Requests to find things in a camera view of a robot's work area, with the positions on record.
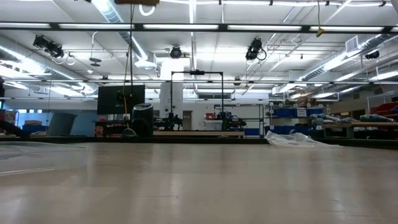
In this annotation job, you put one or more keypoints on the clear plastic zip bag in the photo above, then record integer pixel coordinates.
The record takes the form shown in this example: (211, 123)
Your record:
(289, 140)

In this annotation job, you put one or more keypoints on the tan elastic bandage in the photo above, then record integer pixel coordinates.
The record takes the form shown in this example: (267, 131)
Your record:
(136, 2)

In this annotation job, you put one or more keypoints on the small red box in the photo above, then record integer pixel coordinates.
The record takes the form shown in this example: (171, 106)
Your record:
(210, 116)

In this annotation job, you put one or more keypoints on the white storage box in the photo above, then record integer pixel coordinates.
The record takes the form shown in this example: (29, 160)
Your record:
(213, 125)

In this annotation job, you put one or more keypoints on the white building column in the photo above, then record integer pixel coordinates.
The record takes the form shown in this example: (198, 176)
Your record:
(171, 93)

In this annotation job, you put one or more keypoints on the black clamp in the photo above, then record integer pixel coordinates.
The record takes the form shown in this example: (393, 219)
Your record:
(130, 133)

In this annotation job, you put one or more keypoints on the blue storage bin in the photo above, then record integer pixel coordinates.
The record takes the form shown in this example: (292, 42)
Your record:
(284, 112)
(314, 111)
(280, 129)

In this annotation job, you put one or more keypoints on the black monitor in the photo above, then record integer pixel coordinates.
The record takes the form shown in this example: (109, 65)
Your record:
(109, 99)

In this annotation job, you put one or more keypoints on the red round object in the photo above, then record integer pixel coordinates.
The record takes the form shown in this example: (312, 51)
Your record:
(102, 119)

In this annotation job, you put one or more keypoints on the cardboard box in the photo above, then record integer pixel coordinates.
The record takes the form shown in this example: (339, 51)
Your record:
(306, 102)

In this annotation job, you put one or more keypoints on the grey fabric bundle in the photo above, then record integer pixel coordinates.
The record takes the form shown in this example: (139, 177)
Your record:
(329, 118)
(374, 118)

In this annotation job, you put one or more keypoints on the grey bin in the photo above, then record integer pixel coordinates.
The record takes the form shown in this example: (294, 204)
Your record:
(62, 124)

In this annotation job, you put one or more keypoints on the blue crate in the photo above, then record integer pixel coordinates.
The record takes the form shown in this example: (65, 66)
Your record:
(34, 129)

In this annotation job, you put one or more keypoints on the white ceiling vent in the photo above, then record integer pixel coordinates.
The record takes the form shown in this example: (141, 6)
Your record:
(351, 44)

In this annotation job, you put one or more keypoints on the wooden workbench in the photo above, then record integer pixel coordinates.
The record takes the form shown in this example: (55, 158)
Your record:
(373, 124)

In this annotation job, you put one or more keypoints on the red bin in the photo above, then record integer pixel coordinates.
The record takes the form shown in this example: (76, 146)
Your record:
(385, 109)

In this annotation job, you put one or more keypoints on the black background station frame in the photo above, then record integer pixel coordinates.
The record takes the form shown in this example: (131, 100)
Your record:
(196, 72)

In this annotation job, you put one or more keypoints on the silver air duct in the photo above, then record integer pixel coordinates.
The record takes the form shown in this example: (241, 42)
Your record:
(107, 12)

